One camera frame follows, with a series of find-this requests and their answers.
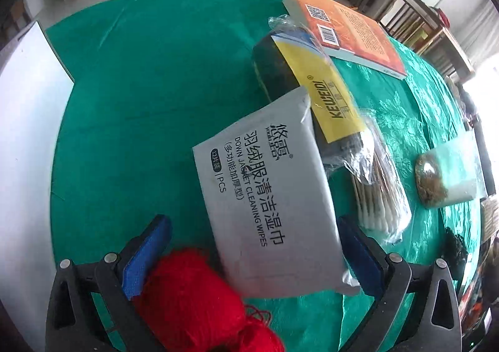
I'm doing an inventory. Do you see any clear jar with black lid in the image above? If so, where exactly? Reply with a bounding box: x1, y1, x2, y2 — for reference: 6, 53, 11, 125
414, 131, 488, 208

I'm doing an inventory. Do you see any orange book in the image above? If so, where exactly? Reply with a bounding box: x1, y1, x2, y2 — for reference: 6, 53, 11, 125
283, 0, 407, 80

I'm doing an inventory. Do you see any bag of cotton swabs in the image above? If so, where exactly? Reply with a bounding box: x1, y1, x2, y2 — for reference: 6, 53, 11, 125
349, 108, 413, 247

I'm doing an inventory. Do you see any grey wet wipes packet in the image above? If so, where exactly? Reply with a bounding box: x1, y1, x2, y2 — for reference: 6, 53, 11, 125
193, 86, 361, 296

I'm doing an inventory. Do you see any white board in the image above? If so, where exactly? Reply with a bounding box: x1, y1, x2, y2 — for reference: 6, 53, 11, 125
0, 21, 75, 298

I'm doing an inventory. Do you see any green tablecloth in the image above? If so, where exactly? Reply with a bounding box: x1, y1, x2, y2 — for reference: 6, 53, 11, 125
45, 0, 492, 352

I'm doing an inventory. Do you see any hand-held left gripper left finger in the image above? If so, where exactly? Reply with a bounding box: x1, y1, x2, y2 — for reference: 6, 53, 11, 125
46, 215, 173, 352

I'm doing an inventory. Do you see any dark wooden chair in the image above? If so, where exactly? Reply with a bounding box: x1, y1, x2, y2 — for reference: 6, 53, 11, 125
380, 0, 475, 80

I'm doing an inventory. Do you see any red yarn ball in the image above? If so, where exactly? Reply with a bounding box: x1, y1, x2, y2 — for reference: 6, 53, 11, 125
134, 247, 285, 352

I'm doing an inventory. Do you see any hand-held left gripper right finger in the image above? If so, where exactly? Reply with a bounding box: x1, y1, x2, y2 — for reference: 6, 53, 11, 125
337, 215, 463, 352

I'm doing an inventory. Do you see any dark sponge pack yellow label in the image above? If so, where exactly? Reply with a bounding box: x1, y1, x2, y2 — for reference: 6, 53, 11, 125
251, 15, 375, 170

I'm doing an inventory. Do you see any black lace fabric bundle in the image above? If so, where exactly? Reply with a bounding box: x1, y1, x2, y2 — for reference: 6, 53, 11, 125
444, 227, 469, 279

